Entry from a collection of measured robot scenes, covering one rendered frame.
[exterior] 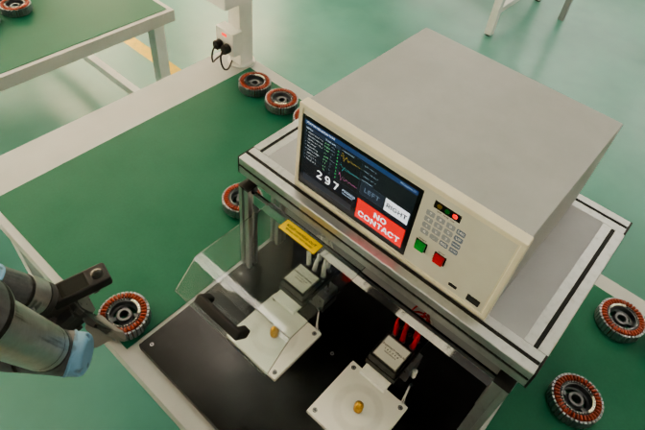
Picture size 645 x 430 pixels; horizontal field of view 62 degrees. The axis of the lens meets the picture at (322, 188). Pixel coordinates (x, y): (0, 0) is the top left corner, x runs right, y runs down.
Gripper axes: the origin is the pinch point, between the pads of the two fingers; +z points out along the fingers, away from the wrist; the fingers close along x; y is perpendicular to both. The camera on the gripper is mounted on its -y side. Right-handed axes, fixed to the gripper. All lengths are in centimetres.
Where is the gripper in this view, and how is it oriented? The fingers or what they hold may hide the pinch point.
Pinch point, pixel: (114, 312)
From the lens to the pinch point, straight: 131.0
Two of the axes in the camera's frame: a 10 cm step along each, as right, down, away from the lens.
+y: -7.3, 6.8, -0.4
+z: 3.2, 4.0, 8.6
